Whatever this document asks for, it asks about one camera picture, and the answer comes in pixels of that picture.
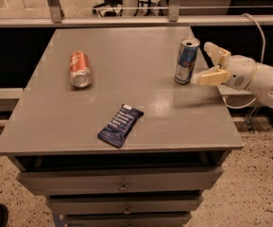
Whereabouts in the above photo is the dark blue snack bar wrapper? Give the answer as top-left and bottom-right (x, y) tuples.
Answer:
(97, 104), (144, 148)

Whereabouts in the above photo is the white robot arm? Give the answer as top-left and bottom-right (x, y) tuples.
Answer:
(191, 42), (273, 109)

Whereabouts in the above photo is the black office chair base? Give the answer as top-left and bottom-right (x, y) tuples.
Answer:
(92, 0), (123, 17)

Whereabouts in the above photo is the white cable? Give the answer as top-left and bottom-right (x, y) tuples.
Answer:
(221, 12), (266, 110)

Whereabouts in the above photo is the orange soda can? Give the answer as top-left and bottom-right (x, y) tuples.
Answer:
(69, 51), (92, 88)

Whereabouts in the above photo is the top grey drawer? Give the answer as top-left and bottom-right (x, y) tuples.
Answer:
(17, 166), (223, 196)

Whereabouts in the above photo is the blue silver redbull can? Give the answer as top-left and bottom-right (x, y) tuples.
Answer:
(174, 38), (200, 84)

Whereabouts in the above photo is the middle grey drawer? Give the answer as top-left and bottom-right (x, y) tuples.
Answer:
(46, 195), (203, 216)

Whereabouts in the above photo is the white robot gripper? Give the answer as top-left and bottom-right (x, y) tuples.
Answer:
(191, 42), (256, 90)

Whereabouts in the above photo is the grey metal railing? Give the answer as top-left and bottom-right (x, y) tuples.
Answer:
(0, 0), (273, 27)

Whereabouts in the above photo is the grey drawer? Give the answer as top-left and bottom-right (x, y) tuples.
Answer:
(46, 195), (203, 216)
(65, 212), (191, 227)
(17, 166), (223, 196)

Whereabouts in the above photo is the bottom grey drawer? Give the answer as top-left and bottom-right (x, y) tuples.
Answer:
(65, 212), (191, 227)

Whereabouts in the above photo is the grey drawer cabinet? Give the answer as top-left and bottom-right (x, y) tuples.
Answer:
(0, 26), (245, 227)

